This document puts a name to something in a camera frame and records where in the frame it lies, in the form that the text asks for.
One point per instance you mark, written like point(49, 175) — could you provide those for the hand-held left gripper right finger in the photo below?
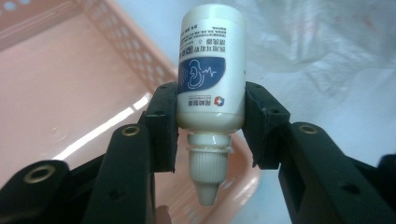
point(311, 174)

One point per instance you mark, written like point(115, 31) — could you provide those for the pink plastic basket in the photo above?
point(62, 93)

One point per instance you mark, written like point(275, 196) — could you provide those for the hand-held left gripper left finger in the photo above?
point(130, 174)

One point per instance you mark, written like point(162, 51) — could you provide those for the white dropper bottle blue label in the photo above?
point(211, 109)

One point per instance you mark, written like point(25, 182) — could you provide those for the white board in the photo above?
point(367, 124)

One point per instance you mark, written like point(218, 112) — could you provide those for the clear plastic bag yellow smiley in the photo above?
point(311, 37)

